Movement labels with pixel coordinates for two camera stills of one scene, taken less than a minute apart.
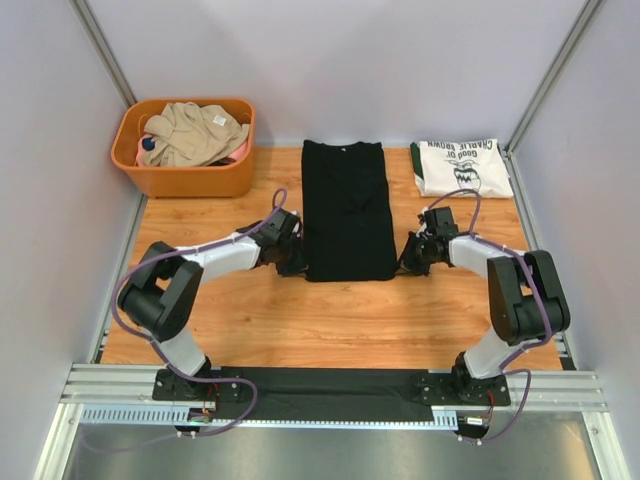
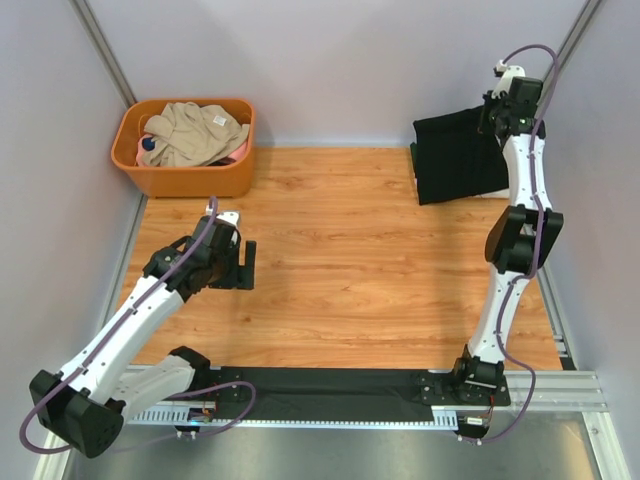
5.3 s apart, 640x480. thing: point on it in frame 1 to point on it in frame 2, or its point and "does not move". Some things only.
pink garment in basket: [141, 153] does not move
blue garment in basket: [148, 144] does not move
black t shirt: [348, 220] to [452, 159]
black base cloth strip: [327, 394] does not move
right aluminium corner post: [586, 12] does not move
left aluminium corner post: [94, 33] does not move
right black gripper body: [416, 258] to [495, 107]
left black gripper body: [289, 261] to [225, 265]
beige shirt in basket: [188, 133] does not move
